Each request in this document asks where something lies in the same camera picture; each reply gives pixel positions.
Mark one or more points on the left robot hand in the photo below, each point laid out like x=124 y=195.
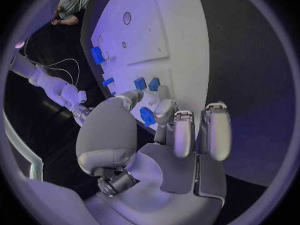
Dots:
x=107 y=131

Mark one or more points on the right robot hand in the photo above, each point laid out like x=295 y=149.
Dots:
x=83 y=113

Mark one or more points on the blue gear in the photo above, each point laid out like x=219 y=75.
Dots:
x=146 y=115

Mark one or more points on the small blue plug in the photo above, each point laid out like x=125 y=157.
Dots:
x=140 y=83

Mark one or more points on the small blue peg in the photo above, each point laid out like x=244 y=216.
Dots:
x=154 y=84

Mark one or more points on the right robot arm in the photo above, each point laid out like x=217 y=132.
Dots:
x=51 y=84

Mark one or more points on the white task board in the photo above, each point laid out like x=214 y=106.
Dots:
x=182 y=41

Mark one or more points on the thick blue cylinder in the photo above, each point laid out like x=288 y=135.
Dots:
x=97 y=55

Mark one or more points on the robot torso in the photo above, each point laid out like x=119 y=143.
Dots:
x=35 y=165

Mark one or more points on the person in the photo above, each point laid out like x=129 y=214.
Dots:
x=72 y=1

